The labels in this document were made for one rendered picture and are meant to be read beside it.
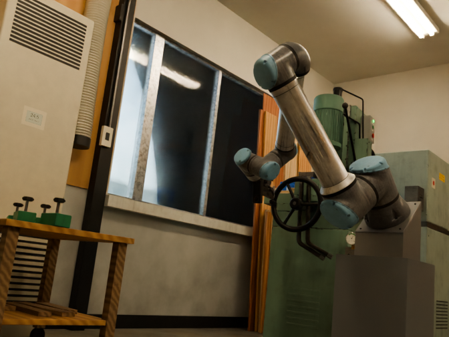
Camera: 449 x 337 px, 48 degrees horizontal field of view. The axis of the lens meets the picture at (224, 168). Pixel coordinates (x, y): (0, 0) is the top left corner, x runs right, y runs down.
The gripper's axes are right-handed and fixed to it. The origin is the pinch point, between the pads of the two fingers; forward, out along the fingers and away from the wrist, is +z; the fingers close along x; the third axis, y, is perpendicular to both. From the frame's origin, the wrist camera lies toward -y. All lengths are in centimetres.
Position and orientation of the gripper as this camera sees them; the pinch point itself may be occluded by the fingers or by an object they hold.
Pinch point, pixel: (271, 198)
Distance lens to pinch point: 261.7
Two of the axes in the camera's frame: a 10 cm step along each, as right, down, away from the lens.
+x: -8.4, 0.2, 5.4
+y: 2.8, -8.4, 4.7
